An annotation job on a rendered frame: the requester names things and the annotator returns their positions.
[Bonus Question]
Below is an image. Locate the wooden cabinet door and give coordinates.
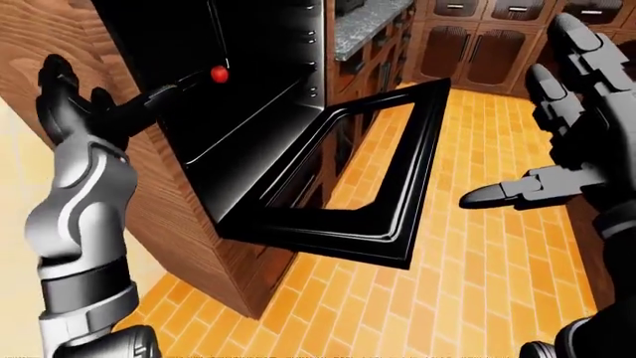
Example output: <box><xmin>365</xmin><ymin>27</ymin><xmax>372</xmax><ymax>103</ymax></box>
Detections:
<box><xmin>466</xmin><ymin>24</ymin><xmax>532</xmax><ymax>95</ymax></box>
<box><xmin>417</xmin><ymin>22</ymin><xmax>474</xmax><ymax>87</ymax></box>

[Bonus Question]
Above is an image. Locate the grey granite countertop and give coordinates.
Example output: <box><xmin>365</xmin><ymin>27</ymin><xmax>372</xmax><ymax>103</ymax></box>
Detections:
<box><xmin>333</xmin><ymin>0</ymin><xmax>404</xmax><ymax>63</ymax></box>

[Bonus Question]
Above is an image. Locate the wooden base cabinet row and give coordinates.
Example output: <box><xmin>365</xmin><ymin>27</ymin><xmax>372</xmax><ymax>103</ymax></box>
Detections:
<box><xmin>336</xmin><ymin>6</ymin><xmax>424</xmax><ymax>98</ymax></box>

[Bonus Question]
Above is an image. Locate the tall wooden oven cabinet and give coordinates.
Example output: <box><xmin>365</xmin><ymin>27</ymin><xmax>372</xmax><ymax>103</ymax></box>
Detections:
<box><xmin>0</xmin><ymin>0</ymin><xmax>300</xmax><ymax>320</ymax></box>

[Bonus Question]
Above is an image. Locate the black appliance on countertop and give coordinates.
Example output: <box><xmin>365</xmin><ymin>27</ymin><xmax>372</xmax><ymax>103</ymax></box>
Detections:
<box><xmin>336</xmin><ymin>0</ymin><xmax>368</xmax><ymax>18</ymax></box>

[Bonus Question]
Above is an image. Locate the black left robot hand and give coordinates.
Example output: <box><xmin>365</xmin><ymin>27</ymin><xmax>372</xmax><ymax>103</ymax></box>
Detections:
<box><xmin>36</xmin><ymin>54</ymin><xmax>176</xmax><ymax>147</ymax></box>

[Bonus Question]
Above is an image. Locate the black built-in oven body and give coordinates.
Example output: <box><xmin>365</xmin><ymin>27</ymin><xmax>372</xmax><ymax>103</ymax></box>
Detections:
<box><xmin>90</xmin><ymin>0</ymin><xmax>330</xmax><ymax>230</ymax></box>

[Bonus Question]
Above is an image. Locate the black oven door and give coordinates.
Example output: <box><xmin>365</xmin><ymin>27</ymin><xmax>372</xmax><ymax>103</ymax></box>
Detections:
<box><xmin>213</xmin><ymin>77</ymin><xmax>454</xmax><ymax>271</ymax></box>

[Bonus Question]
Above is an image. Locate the wooden drawer front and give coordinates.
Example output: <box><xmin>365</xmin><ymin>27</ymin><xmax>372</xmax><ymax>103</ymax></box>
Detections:
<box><xmin>564</xmin><ymin>0</ymin><xmax>623</xmax><ymax>24</ymax></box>
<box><xmin>427</xmin><ymin>0</ymin><xmax>487</xmax><ymax>21</ymax></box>
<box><xmin>488</xmin><ymin>0</ymin><xmax>549</xmax><ymax>23</ymax></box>

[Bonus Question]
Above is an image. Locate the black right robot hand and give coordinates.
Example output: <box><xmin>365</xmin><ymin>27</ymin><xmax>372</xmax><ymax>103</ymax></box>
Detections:
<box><xmin>458</xmin><ymin>12</ymin><xmax>636</xmax><ymax>225</ymax></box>

